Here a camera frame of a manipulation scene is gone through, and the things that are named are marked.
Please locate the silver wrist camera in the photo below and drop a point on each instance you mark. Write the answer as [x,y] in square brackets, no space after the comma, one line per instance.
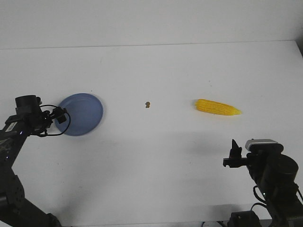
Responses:
[253,142]

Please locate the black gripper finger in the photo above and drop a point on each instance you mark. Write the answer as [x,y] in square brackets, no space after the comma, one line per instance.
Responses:
[61,115]
[235,152]

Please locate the blue round plate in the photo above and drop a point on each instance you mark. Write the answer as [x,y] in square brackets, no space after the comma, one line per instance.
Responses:
[86,112]

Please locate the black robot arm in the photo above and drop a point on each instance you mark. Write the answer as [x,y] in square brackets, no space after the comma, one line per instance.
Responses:
[274,175]
[29,120]

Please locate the yellow corn cob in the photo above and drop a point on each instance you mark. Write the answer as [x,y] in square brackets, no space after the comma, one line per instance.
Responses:
[213,107]

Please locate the white object at bottom edge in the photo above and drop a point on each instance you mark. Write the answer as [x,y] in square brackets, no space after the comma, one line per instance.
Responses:
[213,224]

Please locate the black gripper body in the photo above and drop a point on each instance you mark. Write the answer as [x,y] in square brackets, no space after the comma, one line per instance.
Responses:
[49,117]
[235,161]

